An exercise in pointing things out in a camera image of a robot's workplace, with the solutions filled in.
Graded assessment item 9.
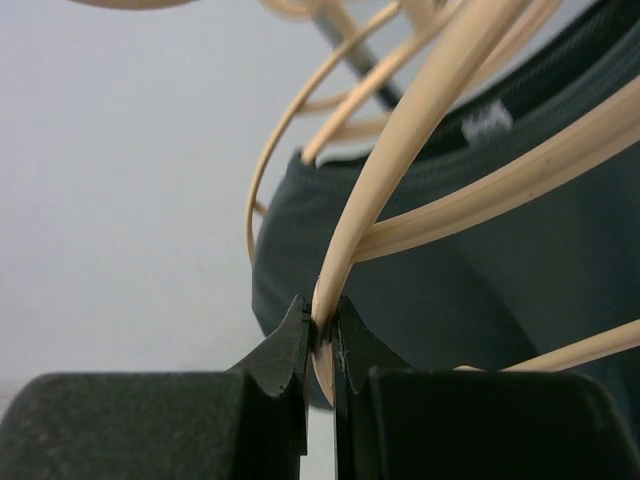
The metal clothes rack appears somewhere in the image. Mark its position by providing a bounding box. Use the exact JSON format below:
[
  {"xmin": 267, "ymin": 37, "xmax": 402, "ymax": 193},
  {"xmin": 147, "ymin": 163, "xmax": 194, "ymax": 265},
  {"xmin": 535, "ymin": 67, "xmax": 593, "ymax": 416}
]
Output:
[{"xmin": 313, "ymin": 1, "xmax": 400, "ymax": 110}]

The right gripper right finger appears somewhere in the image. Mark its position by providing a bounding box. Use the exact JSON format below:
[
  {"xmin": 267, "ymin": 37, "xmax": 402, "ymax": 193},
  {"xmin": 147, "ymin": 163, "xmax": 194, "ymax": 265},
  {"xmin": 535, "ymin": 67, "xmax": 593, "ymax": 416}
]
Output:
[{"xmin": 333, "ymin": 298, "xmax": 639, "ymax": 480}]

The beige plastic hanger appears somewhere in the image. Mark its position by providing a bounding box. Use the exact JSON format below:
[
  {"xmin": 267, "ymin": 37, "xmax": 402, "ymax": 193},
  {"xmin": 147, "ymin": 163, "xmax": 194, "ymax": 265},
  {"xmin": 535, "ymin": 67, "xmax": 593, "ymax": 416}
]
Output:
[{"xmin": 312, "ymin": 1, "xmax": 639, "ymax": 401}]

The dark grey t-shirt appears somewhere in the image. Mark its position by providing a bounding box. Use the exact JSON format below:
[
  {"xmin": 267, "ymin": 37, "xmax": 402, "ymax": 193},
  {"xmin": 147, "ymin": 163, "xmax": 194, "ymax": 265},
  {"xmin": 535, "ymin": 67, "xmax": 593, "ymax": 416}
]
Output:
[{"xmin": 252, "ymin": 0, "xmax": 640, "ymax": 426}]

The beige hanger with grey shirt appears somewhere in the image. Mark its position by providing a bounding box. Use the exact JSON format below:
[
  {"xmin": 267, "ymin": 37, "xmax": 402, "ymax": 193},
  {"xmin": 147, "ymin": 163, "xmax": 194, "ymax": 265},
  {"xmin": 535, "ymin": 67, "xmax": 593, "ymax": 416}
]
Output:
[{"xmin": 247, "ymin": 0, "xmax": 501, "ymax": 266}]

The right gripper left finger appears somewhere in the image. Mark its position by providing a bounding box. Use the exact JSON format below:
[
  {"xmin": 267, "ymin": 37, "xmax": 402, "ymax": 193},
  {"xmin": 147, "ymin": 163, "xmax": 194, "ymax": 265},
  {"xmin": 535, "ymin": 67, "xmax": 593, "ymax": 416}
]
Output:
[{"xmin": 1, "ymin": 297, "xmax": 310, "ymax": 479}]

